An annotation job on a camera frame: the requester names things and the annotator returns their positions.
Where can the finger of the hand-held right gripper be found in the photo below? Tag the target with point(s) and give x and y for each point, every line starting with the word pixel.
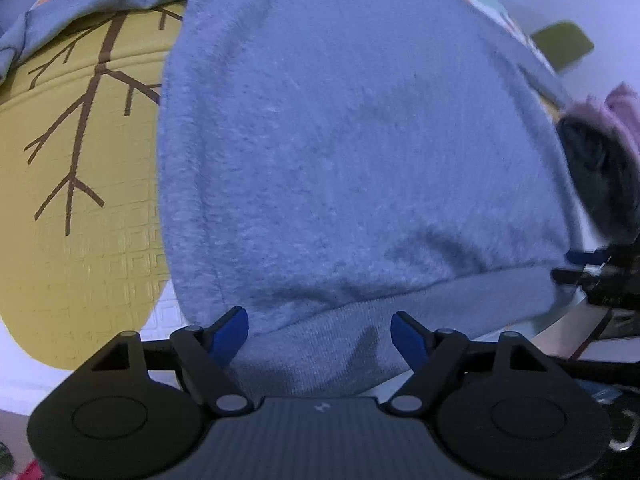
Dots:
pixel 575 276
pixel 585 257

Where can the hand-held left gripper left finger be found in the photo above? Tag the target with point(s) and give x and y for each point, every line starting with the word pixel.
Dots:
pixel 230 335

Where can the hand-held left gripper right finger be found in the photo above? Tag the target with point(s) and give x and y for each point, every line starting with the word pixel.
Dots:
pixel 407 340

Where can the grey sweater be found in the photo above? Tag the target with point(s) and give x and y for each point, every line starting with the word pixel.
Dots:
pixel 350 160

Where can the dark denim jeans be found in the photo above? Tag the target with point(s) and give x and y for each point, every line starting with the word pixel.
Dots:
pixel 600 175

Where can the pink striped cloth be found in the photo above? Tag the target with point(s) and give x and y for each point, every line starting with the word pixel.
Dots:
pixel 622 105

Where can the printed animal play mat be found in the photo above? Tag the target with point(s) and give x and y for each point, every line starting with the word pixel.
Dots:
pixel 75 235

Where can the green chair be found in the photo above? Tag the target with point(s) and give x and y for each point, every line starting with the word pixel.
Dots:
pixel 562 45

